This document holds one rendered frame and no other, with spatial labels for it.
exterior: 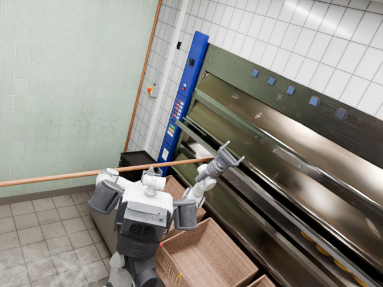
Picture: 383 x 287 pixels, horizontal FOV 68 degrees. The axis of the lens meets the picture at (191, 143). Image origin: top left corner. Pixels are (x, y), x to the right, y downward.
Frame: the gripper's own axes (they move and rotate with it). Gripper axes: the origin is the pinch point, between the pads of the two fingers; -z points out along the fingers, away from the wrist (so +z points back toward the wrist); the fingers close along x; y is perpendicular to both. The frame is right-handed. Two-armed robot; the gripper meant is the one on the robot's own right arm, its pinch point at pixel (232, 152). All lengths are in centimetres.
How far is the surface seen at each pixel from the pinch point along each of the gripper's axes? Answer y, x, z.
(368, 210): 27, -70, -19
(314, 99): 52, -10, -34
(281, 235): 33, -62, 38
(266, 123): 57, -2, 1
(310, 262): 24, -82, 29
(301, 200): 35, -50, 10
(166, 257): -1, -23, 101
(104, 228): 21, 30, 179
